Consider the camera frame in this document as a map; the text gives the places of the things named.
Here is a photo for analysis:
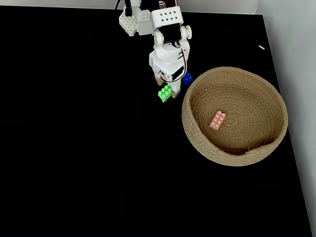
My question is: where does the woven rope basket tray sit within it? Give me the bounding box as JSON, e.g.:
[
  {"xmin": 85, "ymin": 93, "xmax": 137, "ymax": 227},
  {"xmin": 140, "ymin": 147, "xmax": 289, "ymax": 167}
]
[{"xmin": 181, "ymin": 66, "xmax": 289, "ymax": 167}]

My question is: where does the blue lego block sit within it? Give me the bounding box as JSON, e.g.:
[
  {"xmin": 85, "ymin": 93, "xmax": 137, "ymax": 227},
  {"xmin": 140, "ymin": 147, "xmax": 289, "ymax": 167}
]
[{"xmin": 181, "ymin": 69, "xmax": 194, "ymax": 86}]

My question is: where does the pink lego block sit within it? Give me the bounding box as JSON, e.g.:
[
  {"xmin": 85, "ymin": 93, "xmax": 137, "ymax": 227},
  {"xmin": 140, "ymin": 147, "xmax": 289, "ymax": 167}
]
[{"xmin": 208, "ymin": 110, "xmax": 227, "ymax": 131}]

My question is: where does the red white black servo cable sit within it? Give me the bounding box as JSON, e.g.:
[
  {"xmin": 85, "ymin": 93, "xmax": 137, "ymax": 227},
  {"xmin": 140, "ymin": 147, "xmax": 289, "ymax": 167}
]
[{"xmin": 173, "ymin": 41, "xmax": 188, "ymax": 80}]

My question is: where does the green lego block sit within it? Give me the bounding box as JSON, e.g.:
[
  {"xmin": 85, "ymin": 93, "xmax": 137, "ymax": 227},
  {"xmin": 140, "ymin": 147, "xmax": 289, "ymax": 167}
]
[{"xmin": 158, "ymin": 83, "xmax": 173, "ymax": 103}]

